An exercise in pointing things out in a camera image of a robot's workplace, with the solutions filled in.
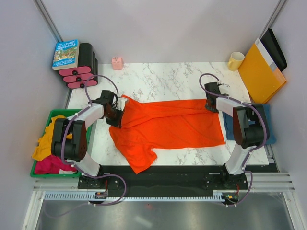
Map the orange t-shirt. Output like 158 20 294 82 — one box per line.
109 98 225 174

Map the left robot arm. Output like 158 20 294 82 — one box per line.
51 90 128 188

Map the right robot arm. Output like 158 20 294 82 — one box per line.
203 82 270 189

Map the folded blue t-shirt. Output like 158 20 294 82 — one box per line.
223 104 276 145

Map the green plastic bin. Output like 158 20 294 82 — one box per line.
30 109 99 178

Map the yellow mug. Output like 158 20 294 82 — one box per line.
227 51 245 71

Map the small pink box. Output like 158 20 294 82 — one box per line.
111 57 123 70

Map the orange folder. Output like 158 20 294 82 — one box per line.
238 43 287 104

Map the white grey folder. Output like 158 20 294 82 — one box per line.
255 38 279 71

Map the yellow t-shirt in bin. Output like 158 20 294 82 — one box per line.
32 115 66 161

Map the blue treehouse paperback book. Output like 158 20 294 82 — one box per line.
52 40 80 71

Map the magenta t-shirt in bin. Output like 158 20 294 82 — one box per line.
34 155 77 175

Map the black folder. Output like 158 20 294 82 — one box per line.
260 28 287 72

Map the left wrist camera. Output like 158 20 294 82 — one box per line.
115 97 128 111

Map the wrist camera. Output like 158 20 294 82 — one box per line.
115 97 128 111
218 83 230 95

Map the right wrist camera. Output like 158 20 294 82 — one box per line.
218 83 230 95

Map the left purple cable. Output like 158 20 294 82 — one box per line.
43 74 128 218

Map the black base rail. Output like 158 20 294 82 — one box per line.
78 165 248 196

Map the grey slotted cable duct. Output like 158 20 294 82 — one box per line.
44 190 225 202

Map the right aluminium frame post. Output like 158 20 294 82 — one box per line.
262 0 288 33

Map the aluminium frame post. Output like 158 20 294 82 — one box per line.
33 0 63 42
262 0 288 33

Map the left aluminium frame post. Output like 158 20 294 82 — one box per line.
33 0 63 42

